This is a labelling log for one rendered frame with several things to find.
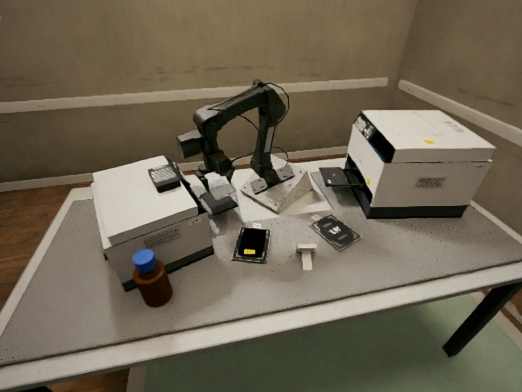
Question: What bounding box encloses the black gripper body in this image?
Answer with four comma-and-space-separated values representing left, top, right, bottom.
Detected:
195, 152, 235, 178

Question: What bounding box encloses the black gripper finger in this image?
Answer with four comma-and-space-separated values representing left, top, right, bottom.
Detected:
226, 168, 235, 184
195, 174, 210, 193

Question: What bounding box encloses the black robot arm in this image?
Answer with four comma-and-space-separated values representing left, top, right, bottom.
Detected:
176, 79, 295, 194

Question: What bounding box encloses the brown bottle with blue cap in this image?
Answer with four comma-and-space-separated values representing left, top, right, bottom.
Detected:
133, 249, 173, 308

